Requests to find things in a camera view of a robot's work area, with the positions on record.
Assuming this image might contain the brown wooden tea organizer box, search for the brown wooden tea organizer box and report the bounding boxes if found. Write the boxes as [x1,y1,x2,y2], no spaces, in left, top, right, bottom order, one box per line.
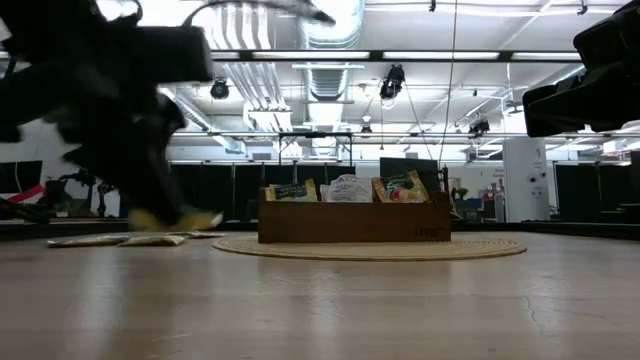
[257,187,453,245]

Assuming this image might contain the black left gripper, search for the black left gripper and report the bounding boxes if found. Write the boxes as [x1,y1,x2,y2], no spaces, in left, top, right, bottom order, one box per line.
[42,82,190,227]

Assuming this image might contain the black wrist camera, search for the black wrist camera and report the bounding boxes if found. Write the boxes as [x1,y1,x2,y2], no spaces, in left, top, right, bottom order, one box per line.
[573,0,640,69]
[132,24,216,85]

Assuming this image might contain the black partition wall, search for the black partition wall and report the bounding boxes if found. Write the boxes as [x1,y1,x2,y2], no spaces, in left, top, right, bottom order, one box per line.
[554,162,634,221]
[169,163,359,222]

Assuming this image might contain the white orange tea bag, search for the white orange tea bag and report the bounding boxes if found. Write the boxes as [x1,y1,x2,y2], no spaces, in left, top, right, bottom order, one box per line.
[319,173,375,204]

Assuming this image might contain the black metal table frame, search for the black metal table frame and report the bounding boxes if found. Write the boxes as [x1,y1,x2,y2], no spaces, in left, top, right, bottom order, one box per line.
[0,217,640,242]

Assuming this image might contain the cluttered equipment shelf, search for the cluttered equipment shelf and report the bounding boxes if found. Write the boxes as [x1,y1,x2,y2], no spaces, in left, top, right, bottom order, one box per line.
[449,177,505,223]

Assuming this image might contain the plain yellow tea bag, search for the plain yellow tea bag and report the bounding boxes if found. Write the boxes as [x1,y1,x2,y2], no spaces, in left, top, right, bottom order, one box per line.
[118,234,187,248]

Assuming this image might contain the black wall screen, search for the black wall screen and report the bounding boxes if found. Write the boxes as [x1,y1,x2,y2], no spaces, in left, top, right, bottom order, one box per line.
[0,160,44,195]

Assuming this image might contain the red fabric object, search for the red fabric object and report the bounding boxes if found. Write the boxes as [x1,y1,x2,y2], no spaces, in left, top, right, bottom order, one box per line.
[7,183,47,205]

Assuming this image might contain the thin hanging cable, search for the thin hanging cable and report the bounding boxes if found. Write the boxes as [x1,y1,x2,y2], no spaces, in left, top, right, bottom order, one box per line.
[437,0,459,169]

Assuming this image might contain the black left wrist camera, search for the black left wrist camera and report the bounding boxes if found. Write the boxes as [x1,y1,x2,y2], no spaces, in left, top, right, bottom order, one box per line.
[132,24,216,85]

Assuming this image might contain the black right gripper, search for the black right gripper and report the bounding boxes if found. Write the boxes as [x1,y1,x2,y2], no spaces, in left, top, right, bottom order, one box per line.
[522,49,640,139]

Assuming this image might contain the round woven straw placemat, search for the round woven straw placemat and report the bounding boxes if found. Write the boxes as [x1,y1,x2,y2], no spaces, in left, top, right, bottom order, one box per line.
[212,232,529,262]

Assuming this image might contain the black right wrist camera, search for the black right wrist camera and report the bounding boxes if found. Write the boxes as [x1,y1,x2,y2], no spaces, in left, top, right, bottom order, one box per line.
[573,0,640,69]

